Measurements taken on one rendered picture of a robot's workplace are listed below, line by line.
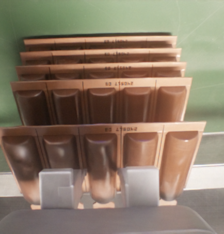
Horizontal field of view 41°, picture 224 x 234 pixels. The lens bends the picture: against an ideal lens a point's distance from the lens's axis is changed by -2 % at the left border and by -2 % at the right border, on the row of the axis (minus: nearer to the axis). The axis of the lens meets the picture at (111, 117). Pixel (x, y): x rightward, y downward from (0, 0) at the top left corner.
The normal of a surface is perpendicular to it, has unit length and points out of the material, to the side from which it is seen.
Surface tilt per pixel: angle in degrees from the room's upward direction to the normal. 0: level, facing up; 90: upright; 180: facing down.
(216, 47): 2
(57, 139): 90
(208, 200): 90
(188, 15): 2
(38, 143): 2
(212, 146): 90
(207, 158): 90
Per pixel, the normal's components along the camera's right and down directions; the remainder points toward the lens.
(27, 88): 0.04, 0.70
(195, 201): -0.02, -0.71
